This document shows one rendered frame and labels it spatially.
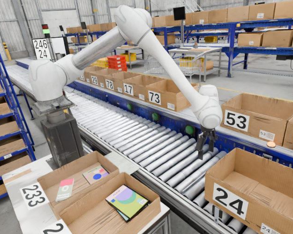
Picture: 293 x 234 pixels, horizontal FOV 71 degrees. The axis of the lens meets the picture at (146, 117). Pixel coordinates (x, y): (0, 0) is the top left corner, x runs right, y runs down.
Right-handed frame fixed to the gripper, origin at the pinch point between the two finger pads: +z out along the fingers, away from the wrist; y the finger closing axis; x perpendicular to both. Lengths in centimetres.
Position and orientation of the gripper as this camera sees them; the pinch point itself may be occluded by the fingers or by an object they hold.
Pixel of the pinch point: (205, 152)
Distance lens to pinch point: 130.4
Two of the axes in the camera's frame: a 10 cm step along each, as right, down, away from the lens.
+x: 6.5, 2.6, -7.1
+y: -7.5, 3.4, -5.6
